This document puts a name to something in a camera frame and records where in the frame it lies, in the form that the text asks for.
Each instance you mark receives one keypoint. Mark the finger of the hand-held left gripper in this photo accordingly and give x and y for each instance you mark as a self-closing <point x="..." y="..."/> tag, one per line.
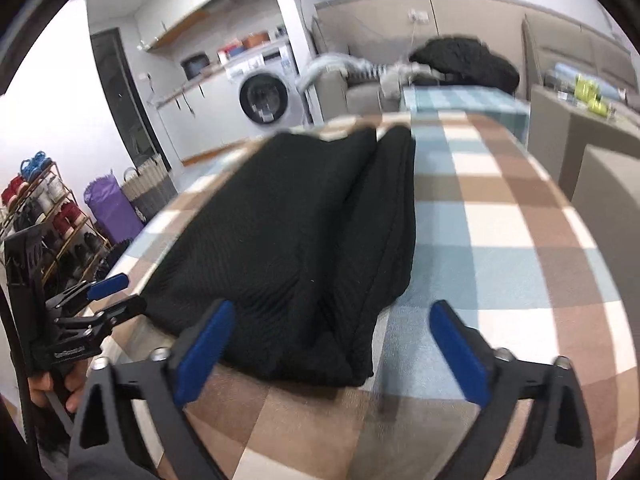
<point x="107" y="285"/>
<point x="125" y="307"/>

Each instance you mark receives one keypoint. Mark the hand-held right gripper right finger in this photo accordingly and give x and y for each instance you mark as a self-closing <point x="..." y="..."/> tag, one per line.
<point x="460" y="355"/>

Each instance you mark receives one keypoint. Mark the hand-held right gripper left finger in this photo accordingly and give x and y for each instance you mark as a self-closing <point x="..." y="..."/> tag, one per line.
<point x="205" y="350"/>

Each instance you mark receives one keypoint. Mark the black knit sweater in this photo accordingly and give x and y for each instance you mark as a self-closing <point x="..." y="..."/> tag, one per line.
<point x="300" y="235"/>

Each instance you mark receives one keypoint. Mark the person's left hand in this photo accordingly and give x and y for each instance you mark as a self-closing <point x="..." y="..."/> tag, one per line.
<point x="75" y="385"/>

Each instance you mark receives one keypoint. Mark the purple bag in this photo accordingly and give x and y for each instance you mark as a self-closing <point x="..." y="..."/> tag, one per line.
<point x="112" y="210"/>

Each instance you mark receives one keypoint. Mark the metal shoe rack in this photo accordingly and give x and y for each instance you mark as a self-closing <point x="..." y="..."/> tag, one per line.
<point x="50" y="210"/>

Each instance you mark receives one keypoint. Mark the woven laundry basket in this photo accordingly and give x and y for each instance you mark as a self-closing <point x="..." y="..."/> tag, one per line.
<point x="150" y="190"/>

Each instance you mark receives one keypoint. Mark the plaid checked table cover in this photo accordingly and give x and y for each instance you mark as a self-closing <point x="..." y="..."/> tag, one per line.
<point x="500" y="240"/>

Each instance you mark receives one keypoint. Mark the black door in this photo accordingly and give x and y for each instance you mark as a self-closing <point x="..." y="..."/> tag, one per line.
<point x="120" y="100"/>

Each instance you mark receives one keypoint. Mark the white floor cabinet wooden top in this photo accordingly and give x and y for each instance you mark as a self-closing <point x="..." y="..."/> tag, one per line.
<point x="215" y="120"/>

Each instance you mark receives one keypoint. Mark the beige side table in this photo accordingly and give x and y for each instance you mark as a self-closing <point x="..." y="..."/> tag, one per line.
<point x="565" y="135"/>

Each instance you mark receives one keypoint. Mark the white washing machine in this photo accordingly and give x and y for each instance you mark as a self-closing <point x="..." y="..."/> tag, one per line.
<point x="265" y="97"/>

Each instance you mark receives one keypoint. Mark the light blue checked cloth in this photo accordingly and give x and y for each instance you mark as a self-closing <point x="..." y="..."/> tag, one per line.
<point x="465" y="102"/>

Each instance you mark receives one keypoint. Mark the grey sofa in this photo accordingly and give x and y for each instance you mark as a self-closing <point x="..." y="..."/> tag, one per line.
<point x="360" y="100"/>

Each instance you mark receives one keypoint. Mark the grey garment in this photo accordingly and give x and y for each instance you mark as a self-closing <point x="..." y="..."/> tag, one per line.
<point x="395" y="80"/>

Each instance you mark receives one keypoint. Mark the yellow-green plastic item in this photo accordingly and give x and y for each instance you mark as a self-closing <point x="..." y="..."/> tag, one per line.
<point x="598" y="107"/>

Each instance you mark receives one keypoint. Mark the black puffy jacket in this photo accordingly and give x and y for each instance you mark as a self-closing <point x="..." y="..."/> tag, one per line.
<point x="465" y="65"/>

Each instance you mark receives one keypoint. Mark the yellow-green cloth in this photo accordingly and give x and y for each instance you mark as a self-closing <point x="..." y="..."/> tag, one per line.
<point x="586" y="88"/>

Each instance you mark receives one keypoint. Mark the white garment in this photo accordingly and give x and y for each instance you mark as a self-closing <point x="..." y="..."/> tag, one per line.
<point x="320" y="67"/>

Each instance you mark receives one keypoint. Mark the light blue folded towels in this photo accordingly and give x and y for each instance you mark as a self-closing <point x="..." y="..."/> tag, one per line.
<point x="565" y="69"/>

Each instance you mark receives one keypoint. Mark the wooden wall shelf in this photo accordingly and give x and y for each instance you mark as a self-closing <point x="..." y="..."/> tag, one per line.
<point x="200" y="15"/>

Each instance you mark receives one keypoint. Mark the white wall socket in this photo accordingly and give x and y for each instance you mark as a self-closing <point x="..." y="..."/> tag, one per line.
<point x="419" y="16"/>

